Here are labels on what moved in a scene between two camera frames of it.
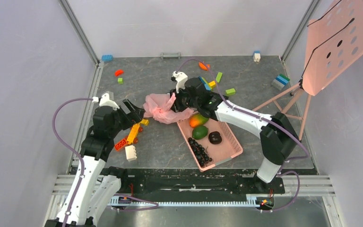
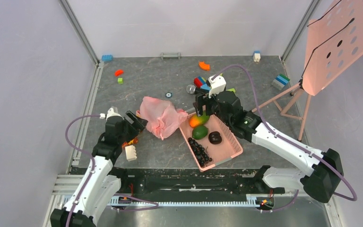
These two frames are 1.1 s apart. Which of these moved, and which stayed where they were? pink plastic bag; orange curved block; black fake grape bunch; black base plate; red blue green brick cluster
Moved: pink plastic bag
Stayed: red blue green brick cluster; orange curved block; black fake grape bunch; black base plate
